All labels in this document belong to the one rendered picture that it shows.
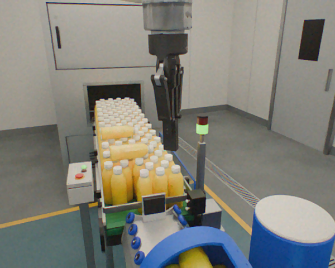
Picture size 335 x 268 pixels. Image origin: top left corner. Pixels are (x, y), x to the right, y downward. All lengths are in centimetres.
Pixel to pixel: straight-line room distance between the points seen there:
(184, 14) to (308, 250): 87
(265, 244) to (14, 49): 463
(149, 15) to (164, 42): 5
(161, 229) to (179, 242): 52
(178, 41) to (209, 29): 541
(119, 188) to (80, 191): 17
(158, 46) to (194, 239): 44
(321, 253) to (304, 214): 15
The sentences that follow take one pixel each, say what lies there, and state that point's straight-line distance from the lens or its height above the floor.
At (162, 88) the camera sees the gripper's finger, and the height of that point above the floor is 159.
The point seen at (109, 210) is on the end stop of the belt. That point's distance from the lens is 128.
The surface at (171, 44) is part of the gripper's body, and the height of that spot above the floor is 167.
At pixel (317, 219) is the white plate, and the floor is 104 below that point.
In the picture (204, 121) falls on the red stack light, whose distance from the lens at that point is 152.
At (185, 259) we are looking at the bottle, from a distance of 73.
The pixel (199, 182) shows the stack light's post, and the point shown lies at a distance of 167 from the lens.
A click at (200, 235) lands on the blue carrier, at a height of 123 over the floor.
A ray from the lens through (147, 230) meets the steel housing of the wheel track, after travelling 122.
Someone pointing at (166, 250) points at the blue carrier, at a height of 121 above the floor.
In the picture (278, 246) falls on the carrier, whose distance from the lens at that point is 111.
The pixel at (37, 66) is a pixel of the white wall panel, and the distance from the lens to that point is 514.
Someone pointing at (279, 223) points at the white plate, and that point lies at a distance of 113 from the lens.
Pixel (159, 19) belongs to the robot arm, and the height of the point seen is 171.
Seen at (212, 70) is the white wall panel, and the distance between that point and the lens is 604.
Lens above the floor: 169
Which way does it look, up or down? 20 degrees down
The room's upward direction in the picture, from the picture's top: straight up
